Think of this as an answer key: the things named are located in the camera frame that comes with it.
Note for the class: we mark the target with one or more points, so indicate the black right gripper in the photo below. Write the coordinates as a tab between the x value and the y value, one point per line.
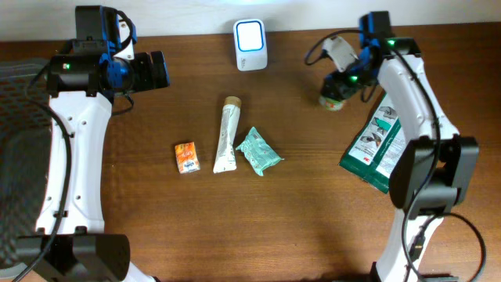
343	81

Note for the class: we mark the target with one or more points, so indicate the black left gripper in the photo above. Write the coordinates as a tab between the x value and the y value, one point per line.
149	77

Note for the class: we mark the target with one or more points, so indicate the green lid jar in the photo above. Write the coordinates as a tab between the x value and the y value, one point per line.
331	101

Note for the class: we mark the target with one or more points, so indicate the green 3M wipes packet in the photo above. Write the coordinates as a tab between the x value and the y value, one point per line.
375	151

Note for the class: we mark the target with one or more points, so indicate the small orange box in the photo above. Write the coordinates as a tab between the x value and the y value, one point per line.
186	158

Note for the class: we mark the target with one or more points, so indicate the white tube with tan cap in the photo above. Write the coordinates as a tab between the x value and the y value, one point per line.
225	159

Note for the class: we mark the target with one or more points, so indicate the mint green small packet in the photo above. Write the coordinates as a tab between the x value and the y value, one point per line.
258	153

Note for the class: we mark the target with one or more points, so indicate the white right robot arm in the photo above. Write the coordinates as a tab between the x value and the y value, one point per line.
433	173

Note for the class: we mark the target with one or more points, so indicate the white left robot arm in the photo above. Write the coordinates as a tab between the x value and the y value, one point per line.
70	243

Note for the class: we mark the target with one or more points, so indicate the white barcode scanner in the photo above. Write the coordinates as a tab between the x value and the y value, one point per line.
250	45

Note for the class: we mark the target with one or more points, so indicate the grey plastic basket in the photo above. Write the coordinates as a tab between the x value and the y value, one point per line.
25	150

